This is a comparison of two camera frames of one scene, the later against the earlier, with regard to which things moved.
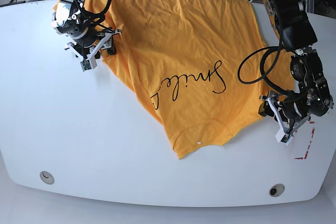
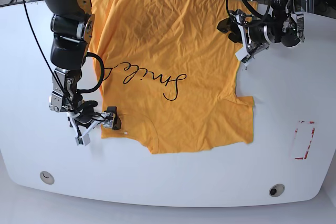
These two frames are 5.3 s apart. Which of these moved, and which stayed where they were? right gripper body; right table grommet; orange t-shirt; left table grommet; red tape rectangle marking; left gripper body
Moved: right gripper body; left gripper body; orange t-shirt
Stayed: right table grommet; left table grommet; red tape rectangle marking
